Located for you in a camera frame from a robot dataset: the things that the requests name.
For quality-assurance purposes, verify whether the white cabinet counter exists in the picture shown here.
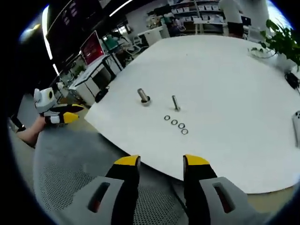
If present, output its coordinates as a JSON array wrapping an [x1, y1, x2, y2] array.
[[137, 25, 171, 45]]

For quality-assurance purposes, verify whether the green leafy plant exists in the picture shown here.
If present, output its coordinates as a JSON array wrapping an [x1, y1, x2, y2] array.
[[247, 19, 300, 69]]

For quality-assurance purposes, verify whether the white office chair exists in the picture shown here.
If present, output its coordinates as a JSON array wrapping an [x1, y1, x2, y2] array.
[[130, 34, 148, 55]]

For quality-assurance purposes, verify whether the white plant pot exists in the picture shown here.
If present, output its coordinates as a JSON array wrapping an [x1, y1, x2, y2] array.
[[275, 54, 298, 74]]

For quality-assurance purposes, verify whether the shelf with white bins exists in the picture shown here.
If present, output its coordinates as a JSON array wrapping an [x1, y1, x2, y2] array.
[[170, 0, 226, 24]]

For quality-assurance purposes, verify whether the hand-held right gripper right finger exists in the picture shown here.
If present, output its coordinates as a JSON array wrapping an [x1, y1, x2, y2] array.
[[182, 154, 280, 225]]

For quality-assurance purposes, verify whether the grey mesh office chair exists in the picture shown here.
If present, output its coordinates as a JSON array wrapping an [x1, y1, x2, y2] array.
[[32, 126, 190, 225]]

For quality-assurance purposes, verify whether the small threaded steel stud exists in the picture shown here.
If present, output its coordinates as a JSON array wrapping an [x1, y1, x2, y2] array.
[[171, 95, 181, 112]]

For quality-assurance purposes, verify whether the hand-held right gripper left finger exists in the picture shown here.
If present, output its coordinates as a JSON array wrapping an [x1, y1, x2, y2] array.
[[60, 154, 142, 225]]

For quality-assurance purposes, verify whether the white desk with black legs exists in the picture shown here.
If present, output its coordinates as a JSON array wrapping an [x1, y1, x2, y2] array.
[[68, 54, 125, 105]]

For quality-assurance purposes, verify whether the black power adapter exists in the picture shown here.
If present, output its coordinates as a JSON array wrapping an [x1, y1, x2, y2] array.
[[284, 71, 300, 89]]

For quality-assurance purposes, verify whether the monitor with red screen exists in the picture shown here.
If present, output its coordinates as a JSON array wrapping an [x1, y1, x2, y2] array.
[[80, 31, 105, 67]]

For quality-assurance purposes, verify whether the white handheld device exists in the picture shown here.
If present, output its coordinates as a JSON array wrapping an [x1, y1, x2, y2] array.
[[291, 111, 300, 149]]

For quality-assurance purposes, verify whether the large threaded steel stud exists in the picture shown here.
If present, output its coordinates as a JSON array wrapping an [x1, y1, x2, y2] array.
[[136, 87, 152, 107]]

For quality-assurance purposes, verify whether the curved ceiling light strip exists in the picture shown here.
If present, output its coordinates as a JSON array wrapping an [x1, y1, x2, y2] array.
[[41, 4, 53, 60], [108, 0, 141, 17]]

